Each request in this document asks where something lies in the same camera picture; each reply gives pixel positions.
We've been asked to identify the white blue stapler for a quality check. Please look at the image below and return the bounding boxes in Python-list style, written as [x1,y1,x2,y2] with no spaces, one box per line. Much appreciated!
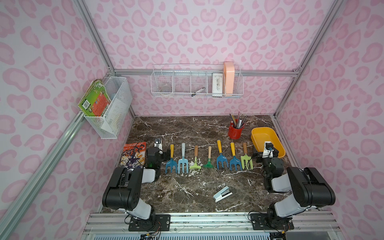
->
[213,186,233,203]

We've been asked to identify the pink box on shelf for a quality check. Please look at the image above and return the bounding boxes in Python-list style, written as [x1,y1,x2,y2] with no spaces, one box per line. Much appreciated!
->
[223,62,235,95]

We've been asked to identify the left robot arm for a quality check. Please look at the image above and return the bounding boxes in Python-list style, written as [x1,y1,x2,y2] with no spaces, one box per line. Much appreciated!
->
[102,144,174,224]

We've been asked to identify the white wire wall shelf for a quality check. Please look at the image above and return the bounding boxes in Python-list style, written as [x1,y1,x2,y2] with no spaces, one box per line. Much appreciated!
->
[151,64,244,98]

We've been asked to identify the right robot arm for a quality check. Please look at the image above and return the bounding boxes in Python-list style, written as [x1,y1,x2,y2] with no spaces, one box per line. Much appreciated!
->
[258,141,336,222]

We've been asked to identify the red comic book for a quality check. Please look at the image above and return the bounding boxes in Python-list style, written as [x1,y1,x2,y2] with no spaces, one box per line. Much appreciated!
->
[120,142,147,169]

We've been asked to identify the red pencil cup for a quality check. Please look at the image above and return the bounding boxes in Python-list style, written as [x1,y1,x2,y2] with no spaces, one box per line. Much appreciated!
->
[228,120,244,140]

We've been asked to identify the white mesh side basket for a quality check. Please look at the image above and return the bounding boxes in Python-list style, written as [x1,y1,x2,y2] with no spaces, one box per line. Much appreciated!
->
[85,77,133,139]

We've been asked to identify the yellow handle teal fork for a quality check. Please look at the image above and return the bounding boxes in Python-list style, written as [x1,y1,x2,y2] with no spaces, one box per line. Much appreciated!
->
[165,144,178,174]

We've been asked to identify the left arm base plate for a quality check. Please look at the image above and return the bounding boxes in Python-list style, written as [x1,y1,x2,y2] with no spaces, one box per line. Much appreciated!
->
[128,214,171,232]

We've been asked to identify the white patterned card box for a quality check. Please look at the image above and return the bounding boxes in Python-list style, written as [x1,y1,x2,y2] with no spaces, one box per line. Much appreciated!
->
[212,73,224,97]

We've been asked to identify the grey round object on shelf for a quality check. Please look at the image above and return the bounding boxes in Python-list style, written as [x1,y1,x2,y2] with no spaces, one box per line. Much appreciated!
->
[161,84,172,93]

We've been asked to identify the yellow handle blue fork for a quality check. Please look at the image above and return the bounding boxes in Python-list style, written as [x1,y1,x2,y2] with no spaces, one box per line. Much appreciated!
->
[216,140,229,170]

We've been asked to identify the pencils in cup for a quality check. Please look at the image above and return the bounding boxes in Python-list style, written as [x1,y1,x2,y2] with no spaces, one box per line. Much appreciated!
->
[230,112,248,129]

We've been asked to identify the white handle lightblue fork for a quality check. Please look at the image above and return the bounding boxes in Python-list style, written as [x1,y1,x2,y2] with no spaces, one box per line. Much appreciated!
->
[178,143,189,174]

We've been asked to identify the black white marker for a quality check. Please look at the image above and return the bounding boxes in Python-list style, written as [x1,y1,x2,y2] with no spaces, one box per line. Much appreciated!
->
[191,88,206,97]

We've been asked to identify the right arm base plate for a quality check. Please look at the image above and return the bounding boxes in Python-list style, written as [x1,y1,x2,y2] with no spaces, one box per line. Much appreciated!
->
[248,213,295,231]

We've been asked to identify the yellow storage box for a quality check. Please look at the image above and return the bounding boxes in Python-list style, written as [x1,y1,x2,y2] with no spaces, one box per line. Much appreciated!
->
[251,127,286,158]

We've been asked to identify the green red book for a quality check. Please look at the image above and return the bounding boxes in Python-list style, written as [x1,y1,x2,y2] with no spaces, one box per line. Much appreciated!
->
[78,79,111,117]

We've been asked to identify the wood handle lime fork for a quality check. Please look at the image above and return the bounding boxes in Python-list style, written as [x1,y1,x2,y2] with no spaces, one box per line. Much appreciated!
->
[241,143,254,170]

